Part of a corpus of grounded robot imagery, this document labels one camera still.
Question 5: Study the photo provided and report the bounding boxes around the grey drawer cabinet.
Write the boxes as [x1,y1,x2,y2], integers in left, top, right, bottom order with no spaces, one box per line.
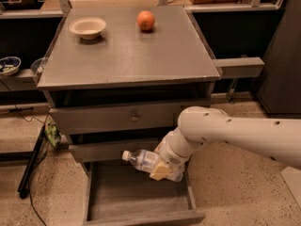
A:
[36,5,222,174]

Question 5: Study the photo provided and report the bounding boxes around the clear plastic water bottle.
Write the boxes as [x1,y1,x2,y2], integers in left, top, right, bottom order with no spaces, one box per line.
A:
[122,150,184,182]

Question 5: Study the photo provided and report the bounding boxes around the clear plastic container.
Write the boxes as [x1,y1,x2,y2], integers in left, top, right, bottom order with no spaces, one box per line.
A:
[30,57,48,77]

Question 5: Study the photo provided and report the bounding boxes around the green power strip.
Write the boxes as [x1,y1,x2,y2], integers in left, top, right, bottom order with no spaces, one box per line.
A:
[44,121,61,148]

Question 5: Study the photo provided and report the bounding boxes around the grey side shelf bar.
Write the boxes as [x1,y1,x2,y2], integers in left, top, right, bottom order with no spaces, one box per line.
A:
[214,57,264,79]

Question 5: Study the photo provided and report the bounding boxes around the white paper bowl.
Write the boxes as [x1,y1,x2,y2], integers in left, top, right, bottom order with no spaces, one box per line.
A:
[70,17,106,40]

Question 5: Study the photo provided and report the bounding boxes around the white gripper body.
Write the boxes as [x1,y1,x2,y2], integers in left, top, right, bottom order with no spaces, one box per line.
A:
[161,135,191,167]

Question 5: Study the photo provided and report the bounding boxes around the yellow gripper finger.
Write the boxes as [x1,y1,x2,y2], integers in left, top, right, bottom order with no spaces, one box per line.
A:
[154,140,165,156]
[150,161,171,181]

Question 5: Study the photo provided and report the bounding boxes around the blue patterned bowl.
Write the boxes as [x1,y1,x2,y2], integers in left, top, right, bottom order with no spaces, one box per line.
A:
[0,56,22,76]

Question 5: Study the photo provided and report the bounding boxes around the orange fruit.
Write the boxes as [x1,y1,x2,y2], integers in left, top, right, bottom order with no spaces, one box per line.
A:
[136,10,155,31]

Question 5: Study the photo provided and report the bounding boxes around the bottom grey drawer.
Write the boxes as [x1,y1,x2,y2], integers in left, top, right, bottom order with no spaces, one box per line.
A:
[83,160,205,226]

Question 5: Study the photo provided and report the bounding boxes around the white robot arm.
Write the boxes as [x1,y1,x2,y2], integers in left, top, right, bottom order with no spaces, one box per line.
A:
[150,106,301,182]

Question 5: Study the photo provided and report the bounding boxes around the grey drawer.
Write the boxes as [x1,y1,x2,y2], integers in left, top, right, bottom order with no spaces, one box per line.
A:
[70,137,163,163]
[49,98,212,136]
[83,160,205,226]

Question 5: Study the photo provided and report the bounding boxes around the middle grey drawer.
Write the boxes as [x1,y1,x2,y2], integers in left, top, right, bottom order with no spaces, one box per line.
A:
[70,137,163,163]

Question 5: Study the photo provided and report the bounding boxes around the top grey drawer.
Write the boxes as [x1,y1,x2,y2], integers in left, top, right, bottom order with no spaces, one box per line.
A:
[49,98,212,136]

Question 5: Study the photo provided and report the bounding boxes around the black floor cable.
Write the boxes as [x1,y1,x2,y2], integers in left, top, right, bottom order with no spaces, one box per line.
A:
[0,78,51,226]

